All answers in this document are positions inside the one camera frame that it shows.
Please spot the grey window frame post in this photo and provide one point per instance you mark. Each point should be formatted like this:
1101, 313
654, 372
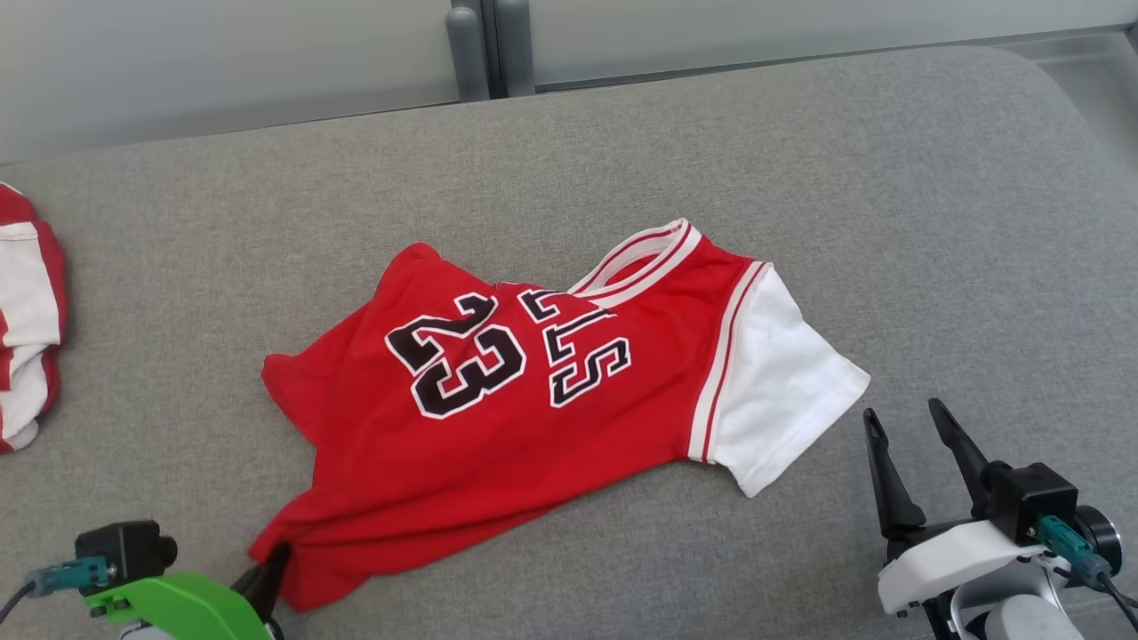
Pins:
516, 44
467, 53

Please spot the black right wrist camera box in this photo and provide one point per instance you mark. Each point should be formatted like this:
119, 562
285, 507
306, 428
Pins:
1031, 498

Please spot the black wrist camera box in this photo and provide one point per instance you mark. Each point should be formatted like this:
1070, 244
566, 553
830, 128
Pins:
124, 547
1031, 498

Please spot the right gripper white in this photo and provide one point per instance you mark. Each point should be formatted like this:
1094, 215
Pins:
951, 560

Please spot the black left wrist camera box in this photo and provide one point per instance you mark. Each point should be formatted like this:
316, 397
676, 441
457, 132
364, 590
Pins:
124, 547

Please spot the red shorts with white stripes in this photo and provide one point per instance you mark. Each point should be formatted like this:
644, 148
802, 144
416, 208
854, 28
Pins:
27, 302

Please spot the red number 23 jersey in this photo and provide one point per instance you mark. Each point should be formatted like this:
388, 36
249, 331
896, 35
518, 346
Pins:
533, 444

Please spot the left gripper bright green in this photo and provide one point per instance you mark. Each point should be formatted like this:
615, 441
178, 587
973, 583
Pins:
178, 609

